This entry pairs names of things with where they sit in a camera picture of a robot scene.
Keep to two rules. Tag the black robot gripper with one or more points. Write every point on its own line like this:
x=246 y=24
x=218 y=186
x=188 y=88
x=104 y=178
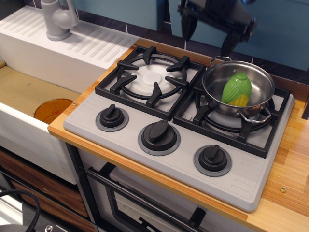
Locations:
x=225 y=15

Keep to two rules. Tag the stainless steel pot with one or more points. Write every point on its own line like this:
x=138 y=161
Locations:
x=263 y=88

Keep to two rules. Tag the green yellow toy corncob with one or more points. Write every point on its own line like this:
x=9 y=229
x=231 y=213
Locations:
x=237 y=90

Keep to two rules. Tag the grey toy stove top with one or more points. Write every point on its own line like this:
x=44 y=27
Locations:
x=242 y=186

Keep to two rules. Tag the black middle stove knob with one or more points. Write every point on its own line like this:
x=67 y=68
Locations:
x=159 y=138

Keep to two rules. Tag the black stove knob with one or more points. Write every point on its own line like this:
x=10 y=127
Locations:
x=159 y=138
x=112 y=119
x=212 y=161

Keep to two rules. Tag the black right stove knob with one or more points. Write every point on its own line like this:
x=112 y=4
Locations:
x=212 y=161

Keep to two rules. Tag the black left stove knob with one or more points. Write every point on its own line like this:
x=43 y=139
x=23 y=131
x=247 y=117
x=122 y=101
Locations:
x=112 y=119

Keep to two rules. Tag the black left burner grate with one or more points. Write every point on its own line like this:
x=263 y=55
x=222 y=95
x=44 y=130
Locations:
x=150 y=81

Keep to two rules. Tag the black burner grate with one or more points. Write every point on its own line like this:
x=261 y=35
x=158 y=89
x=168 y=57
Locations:
x=254 y=134
x=150 y=81

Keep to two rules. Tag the black right burner grate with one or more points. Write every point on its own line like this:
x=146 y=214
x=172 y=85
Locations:
x=254 y=134

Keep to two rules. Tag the grey toy faucet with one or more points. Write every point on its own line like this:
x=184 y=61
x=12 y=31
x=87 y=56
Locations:
x=58 y=21

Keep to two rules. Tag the orange sink drain plug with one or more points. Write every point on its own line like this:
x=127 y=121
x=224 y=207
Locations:
x=50 y=110

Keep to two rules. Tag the white toy sink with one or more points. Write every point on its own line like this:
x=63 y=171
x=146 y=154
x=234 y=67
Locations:
x=34 y=69

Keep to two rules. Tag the toy oven door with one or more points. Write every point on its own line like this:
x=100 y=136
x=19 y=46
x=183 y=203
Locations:
x=134 y=204

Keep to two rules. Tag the wood grain drawer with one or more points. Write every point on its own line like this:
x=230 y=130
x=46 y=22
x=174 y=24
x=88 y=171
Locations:
x=58 y=198

